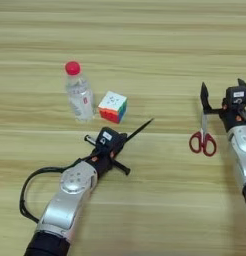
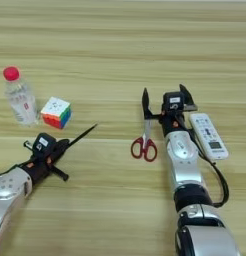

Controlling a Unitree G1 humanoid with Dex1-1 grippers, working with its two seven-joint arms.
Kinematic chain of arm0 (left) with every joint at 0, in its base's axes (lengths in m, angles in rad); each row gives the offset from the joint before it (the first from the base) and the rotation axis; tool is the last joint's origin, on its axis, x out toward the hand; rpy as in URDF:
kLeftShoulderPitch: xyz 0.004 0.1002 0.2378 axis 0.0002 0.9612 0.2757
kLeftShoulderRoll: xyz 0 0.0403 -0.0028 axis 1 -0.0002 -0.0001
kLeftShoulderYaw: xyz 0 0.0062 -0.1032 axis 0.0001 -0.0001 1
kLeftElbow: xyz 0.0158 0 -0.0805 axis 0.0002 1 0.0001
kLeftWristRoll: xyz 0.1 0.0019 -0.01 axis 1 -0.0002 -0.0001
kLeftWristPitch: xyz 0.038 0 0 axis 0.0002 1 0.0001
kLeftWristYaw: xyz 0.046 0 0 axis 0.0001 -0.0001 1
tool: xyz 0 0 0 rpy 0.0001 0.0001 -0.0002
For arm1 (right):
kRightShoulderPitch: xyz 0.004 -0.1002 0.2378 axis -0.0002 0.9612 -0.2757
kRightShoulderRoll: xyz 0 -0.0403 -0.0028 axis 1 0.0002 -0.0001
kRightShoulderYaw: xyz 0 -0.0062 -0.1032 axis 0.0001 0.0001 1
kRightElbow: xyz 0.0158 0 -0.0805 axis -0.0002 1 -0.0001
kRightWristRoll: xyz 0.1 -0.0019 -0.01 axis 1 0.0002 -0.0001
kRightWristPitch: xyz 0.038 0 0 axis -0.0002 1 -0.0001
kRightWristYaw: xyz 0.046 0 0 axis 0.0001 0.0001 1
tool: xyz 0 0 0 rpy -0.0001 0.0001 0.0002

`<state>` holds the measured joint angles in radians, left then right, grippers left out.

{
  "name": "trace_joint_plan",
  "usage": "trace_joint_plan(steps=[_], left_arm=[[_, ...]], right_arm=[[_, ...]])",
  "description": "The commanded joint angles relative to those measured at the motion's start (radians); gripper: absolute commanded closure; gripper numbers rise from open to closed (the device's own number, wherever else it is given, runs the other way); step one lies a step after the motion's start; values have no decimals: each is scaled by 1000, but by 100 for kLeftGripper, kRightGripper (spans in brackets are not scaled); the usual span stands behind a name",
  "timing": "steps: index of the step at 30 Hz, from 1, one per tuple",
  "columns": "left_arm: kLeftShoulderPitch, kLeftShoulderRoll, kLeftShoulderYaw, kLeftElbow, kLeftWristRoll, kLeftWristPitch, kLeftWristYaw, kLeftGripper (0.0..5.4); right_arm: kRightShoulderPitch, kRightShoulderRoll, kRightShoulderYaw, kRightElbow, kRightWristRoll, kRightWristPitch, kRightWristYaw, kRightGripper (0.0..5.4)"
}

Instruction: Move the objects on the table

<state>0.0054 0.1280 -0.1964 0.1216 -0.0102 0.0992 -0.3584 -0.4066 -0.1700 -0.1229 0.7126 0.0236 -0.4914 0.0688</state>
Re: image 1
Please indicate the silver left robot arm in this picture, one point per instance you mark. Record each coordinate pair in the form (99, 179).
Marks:
(66, 196)

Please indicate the clear bottle with red cap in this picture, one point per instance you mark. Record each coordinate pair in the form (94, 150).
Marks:
(79, 95)

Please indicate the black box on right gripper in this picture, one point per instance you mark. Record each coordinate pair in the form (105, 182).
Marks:
(237, 95)

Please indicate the colourful puzzle cube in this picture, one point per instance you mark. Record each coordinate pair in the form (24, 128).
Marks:
(112, 106)

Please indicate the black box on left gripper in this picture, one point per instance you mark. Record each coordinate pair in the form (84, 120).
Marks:
(108, 138)

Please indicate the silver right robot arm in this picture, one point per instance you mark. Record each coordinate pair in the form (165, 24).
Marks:
(241, 153)

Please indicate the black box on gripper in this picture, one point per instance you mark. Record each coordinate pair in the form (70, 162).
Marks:
(237, 95)
(108, 138)

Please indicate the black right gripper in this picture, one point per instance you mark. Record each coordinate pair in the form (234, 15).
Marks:
(232, 116)

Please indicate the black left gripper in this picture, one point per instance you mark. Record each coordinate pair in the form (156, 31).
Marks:
(106, 157)

